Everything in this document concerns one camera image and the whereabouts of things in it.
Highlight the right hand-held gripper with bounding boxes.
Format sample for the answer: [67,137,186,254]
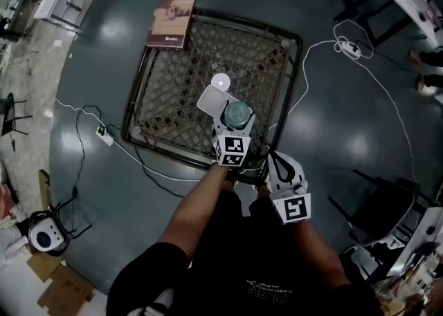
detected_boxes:
[266,150,313,225]

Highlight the person's left forearm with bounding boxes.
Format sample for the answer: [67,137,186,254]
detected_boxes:
[157,162,237,261]

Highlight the white round lid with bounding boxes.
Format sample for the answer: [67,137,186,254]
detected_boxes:
[210,73,232,93]

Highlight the black folding chair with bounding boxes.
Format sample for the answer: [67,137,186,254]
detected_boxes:
[0,92,34,138]

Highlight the person's right forearm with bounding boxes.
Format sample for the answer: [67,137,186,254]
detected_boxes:
[293,218,351,290]

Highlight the black cable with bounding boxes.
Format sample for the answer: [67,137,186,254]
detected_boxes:
[51,104,105,240]

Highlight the white power strip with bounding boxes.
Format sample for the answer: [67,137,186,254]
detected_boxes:
[333,41,363,59]
[96,125,116,147]

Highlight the flat cardboard sheets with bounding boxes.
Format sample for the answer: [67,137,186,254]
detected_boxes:
[26,251,96,316]

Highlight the white cluttered desk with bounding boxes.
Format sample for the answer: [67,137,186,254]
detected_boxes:
[386,205,443,279]

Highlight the white tray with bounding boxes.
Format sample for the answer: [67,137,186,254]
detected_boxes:
[197,84,237,117]

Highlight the brown book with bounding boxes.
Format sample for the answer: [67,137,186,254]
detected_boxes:
[145,0,197,49]

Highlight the green glass cup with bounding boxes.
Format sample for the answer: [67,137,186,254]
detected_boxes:
[224,100,253,130]

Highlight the white round device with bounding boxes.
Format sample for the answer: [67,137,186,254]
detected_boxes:
[28,215,69,254]

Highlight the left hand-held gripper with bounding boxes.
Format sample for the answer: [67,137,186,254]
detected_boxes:
[211,100,257,168]

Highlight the person's black clothing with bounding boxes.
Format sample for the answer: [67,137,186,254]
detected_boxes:
[108,186,383,316]

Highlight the white cable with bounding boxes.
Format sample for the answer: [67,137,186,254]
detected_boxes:
[268,19,419,184]
[53,97,212,182]

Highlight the black framed rattan table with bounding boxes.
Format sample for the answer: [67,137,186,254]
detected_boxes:
[120,6,304,186]

